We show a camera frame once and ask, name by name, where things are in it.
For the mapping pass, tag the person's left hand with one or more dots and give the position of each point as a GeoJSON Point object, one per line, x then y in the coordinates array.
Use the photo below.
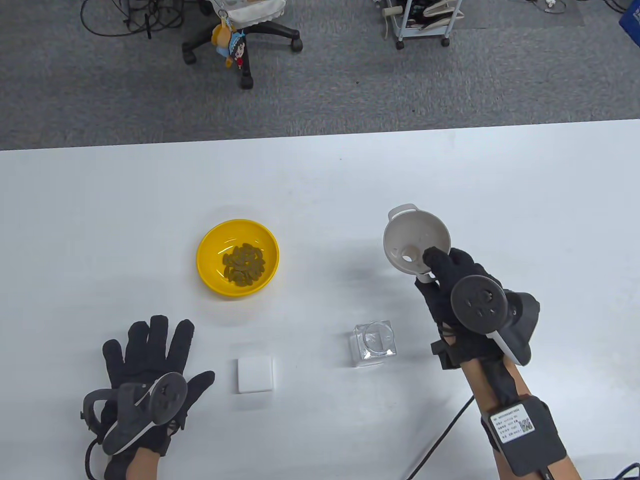
{"type": "Point", "coordinates": [150, 350]}

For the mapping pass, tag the plush doll charm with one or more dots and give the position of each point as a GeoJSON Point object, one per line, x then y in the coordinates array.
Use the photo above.
{"type": "Point", "coordinates": [232, 47]}

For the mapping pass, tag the white rolling cart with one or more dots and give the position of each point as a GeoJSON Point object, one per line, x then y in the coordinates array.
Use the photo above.
{"type": "Point", "coordinates": [420, 32]}

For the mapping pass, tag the black left hand controller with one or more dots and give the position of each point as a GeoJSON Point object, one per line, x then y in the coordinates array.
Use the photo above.
{"type": "Point", "coordinates": [167, 395]}

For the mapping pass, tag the person's right hand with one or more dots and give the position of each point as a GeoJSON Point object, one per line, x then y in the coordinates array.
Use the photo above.
{"type": "Point", "coordinates": [450, 270]}

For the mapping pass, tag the blue box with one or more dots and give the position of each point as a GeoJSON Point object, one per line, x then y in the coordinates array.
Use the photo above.
{"type": "Point", "coordinates": [631, 20]}

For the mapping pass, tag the black right armband box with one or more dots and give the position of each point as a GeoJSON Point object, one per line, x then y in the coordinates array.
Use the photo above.
{"type": "Point", "coordinates": [525, 440]}

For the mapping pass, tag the person's right forearm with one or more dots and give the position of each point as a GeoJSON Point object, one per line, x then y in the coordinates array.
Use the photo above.
{"type": "Point", "coordinates": [480, 385]}

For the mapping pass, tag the black right hand controller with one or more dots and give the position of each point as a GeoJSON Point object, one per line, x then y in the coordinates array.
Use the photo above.
{"type": "Point", "coordinates": [477, 302]}

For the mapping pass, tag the black office chair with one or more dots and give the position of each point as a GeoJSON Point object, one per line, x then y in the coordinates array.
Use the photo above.
{"type": "Point", "coordinates": [245, 50]}

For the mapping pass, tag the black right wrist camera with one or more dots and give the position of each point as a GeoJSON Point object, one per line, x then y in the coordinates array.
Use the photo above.
{"type": "Point", "coordinates": [444, 354]}

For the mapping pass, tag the person's left forearm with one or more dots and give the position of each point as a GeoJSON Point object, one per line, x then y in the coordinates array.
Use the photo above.
{"type": "Point", "coordinates": [142, 467]}

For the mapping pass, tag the white square jar lid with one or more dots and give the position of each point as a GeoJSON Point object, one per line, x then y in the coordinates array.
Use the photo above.
{"type": "Point", "coordinates": [255, 375]}

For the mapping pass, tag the clear square coffee jar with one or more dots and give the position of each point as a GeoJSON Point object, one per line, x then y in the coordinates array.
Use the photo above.
{"type": "Point", "coordinates": [372, 342]}

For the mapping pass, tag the black hand controller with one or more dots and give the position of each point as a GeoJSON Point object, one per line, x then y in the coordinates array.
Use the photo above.
{"type": "Point", "coordinates": [477, 302]}
{"type": "Point", "coordinates": [167, 395]}

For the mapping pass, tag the yellow plastic bowl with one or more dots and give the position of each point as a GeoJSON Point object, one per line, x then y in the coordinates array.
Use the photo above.
{"type": "Point", "coordinates": [210, 250]}

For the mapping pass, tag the grey plastic funnel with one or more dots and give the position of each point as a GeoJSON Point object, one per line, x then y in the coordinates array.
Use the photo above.
{"type": "Point", "coordinates": [405, 235]}

